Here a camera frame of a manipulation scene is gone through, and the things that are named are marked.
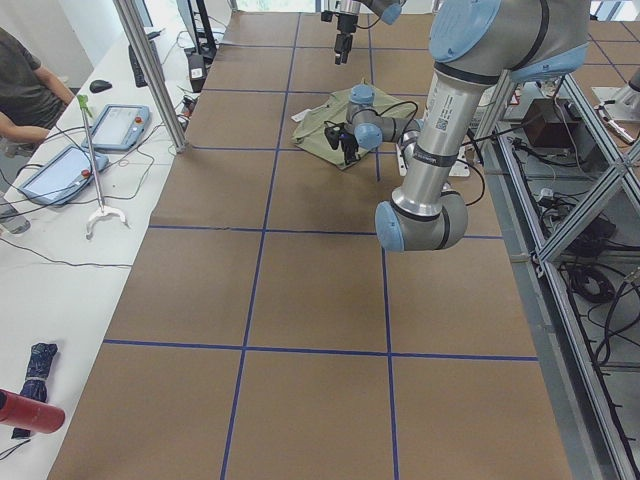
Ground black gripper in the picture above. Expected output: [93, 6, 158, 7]
[339, 131, 360, 167]
[334, 12, 356, 65]

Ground olive green long-sleeve shirt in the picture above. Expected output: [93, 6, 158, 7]
[292, 83, 424, 170]

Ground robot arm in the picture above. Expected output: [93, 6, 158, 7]
[320, 0, 404, 65]
[344, 0, 590, 252]

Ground white neck hang tag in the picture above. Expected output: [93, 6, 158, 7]
[291, 109, 310, 123]

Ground black power adapter with label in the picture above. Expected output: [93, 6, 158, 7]
[186, 52, 207, 93]

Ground dark brown box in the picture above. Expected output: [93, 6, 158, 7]
[523, 98, 580, 148]

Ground black keyboard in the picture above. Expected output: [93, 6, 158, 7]
[128, 40, 161, 88]

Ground far blue teach pendant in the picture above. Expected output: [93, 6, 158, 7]
[90, 104, 150, 153]

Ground blue teach pendant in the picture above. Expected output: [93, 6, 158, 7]
[17, 146, 93, 206]
[90, 104, 150, 153]

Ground black computer mouse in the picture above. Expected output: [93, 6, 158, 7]
[89, 79, 113, 93]

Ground reacher grabber stick tool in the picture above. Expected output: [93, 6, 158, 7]
[76, 94, 129, 240]

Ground near blue teach pendant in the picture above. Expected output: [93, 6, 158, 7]
[17, 146, 93, 206]

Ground seated person in grey shirt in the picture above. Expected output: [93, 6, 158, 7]
[1, 29, 75, 145]

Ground folded dark blue umbrella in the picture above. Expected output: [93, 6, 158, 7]
[12, 343, 58, 439]

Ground red object at corner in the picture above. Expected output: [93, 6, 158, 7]
[1, 390, 66, 434]

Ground black camera cable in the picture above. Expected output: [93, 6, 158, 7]
[324, 101, 487, 209]

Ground aluminium frame post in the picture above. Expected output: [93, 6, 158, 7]
[113, 0, 187, 153]

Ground floor cable bundle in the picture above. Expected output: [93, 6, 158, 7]
[559, 259, 640, 381]

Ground aluminium side frame rail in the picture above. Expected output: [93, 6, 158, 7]
[481, 65, 639, 479]

